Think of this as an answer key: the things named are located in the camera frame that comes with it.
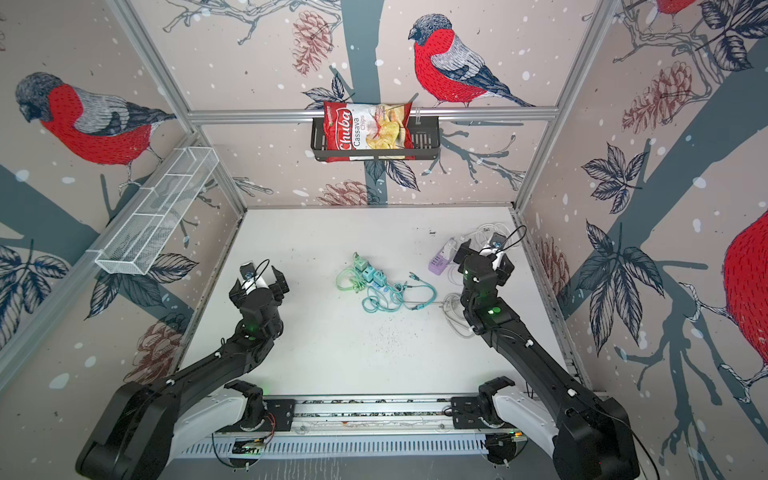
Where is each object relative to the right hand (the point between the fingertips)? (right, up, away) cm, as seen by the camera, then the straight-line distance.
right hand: (481, 250), depth 78 cm
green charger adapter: (-35, -5, +17) cm, 39 cm away
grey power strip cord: (-5, -20, +10) cm, 23 cm away
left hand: (-62, -7, +3) cm, 63 cm away
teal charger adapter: (-28, -9, +14) cm, 33 cm away
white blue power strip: (-30, -12, +17) cm, 37 cm away
